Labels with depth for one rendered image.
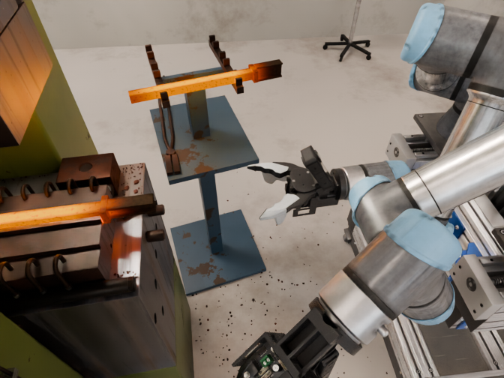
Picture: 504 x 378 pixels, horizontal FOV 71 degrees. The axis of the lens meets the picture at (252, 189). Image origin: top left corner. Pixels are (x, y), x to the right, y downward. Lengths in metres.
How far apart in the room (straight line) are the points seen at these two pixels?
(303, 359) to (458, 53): 0.62
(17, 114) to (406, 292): 0.49
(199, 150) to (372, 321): 0.91
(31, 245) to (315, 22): 3.34
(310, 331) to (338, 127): 2.27
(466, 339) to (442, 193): 1.12
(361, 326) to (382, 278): 0.05
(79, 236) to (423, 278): 0.59
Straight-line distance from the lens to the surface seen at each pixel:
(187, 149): 1.21
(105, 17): 3.72
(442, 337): 1.59
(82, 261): 0.73
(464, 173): 0.55
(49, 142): 0.97
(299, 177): 0.76
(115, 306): 0.77
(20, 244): 0.80
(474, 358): 1.61
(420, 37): 0.82
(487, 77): 0.82
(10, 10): 0.58
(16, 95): 0.53
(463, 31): 0.81
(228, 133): 1.26
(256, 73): 1.04
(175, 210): 2.03
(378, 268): 0.40
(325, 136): 2.51
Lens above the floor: 1.55
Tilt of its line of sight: 48 degrees down
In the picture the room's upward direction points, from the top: straight up
